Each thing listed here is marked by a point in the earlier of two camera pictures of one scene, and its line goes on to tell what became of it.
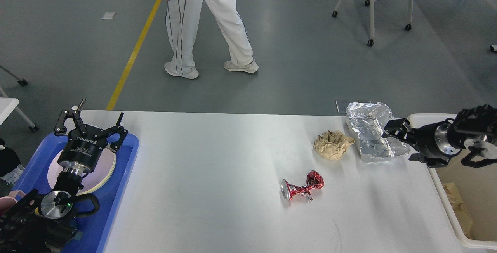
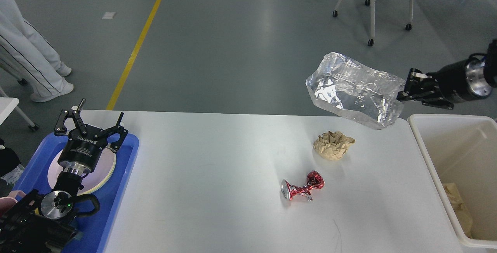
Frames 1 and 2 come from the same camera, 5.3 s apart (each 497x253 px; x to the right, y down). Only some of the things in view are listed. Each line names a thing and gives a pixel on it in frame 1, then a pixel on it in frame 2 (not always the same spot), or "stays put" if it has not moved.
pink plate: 98,175 stays put
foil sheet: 368,121 to 341,87
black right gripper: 432,139 to 466,80
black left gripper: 80,151 stays put
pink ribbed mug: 7,203 stays put
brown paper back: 332,145 stays put
